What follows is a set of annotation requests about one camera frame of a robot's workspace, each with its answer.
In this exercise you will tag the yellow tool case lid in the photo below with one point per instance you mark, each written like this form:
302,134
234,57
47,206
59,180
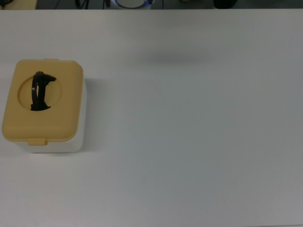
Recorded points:
59,118

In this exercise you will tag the black round object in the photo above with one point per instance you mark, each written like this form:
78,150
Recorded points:
225,3

